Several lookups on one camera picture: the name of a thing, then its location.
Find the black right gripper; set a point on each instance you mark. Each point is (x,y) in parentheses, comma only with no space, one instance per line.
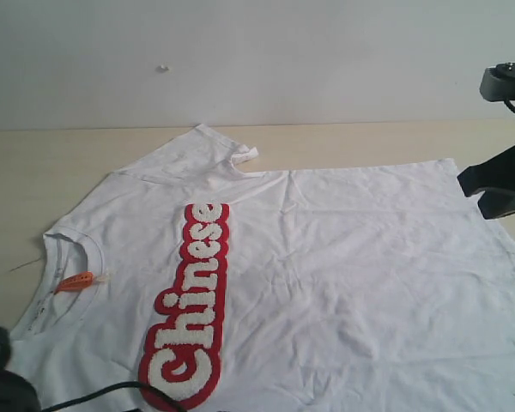
(490,177)

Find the white t-shirt with red lettering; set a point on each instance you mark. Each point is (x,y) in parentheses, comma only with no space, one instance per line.
(360,289)

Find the orange neck label loop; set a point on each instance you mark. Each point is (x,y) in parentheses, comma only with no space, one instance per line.
(75,283)

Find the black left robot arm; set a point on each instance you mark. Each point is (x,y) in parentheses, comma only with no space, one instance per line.
(16,394)

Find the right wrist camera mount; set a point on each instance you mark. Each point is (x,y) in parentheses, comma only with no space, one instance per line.
(498,83)

